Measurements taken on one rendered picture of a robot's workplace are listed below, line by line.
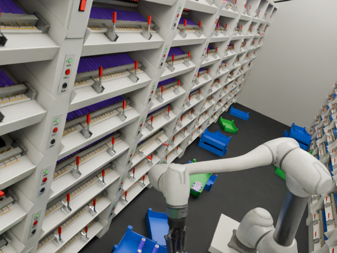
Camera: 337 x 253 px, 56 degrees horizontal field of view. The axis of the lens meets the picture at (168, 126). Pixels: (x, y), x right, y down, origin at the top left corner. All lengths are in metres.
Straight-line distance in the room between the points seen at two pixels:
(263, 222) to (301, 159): 0.59
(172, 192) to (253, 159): 0.42
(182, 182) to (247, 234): 0.82
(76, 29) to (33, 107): 0.25
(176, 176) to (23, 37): 0.74
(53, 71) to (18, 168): 0.31
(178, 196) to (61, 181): 0.46
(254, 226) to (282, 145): 0.60
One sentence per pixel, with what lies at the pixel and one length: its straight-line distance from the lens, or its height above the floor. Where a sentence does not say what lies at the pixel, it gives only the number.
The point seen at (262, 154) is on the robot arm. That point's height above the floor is 0.96.
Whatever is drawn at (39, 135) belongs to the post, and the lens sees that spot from 1.02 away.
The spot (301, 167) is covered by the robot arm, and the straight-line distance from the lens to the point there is 1.47.
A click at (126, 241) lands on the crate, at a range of 1.57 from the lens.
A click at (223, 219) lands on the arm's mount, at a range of 2.25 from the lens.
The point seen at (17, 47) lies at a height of 1.26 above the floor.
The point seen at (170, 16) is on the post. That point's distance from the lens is 1.50.
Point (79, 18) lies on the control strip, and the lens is 0.93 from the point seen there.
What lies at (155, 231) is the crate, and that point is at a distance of 2.28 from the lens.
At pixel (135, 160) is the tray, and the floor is 0.49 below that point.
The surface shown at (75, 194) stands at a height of 0.50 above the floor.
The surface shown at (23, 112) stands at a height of 1.07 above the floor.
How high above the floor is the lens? 1.50
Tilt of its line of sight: 23 degrees down
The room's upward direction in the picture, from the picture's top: 21 degrees clockwise
